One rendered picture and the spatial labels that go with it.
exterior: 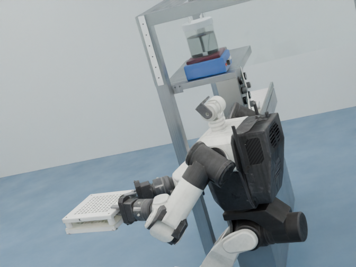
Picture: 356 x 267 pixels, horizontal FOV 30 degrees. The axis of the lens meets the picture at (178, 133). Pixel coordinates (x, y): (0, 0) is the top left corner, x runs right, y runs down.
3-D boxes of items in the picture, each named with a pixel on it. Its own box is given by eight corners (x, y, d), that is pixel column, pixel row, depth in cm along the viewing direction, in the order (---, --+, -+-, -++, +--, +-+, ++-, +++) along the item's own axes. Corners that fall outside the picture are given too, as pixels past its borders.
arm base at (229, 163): (227, 188, 235) (242, 161, 232) (213, 192, 223) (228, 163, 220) (194, 166, 240) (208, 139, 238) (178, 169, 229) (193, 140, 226)
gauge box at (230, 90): (247, 117, 320) (236, 78, 314) (225, 121, 323) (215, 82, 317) (251, 104, 340) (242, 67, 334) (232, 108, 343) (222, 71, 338)
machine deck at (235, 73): (237, 79, 315) (234, 71, 314) (162, 96, 326) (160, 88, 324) (251, 51, 372) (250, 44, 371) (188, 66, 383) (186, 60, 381)
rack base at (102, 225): (141, 203, 289) (140, 198, 289) (115, 230, 268) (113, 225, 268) (95, 207, 300) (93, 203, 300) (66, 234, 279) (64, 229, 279)
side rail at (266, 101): (251, 156, 328) (249, 150, 327) (248, 157, 328) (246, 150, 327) (274, 86, 449) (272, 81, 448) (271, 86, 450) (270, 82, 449)
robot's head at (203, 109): (225, 107, 246) (211, 92, 246) (218, 114, 239) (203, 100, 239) (215, 118, 249) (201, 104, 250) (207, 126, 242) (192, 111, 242)
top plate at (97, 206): (138, 193, 288) (136, 188, 287) (112, 219, 267) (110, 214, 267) (91, 197, 299) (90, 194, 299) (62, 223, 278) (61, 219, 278)
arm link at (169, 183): (159, 172, 283) (185, 165, 284) (163, 187, 292) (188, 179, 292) (166, 193, 276) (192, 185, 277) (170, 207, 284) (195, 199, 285)
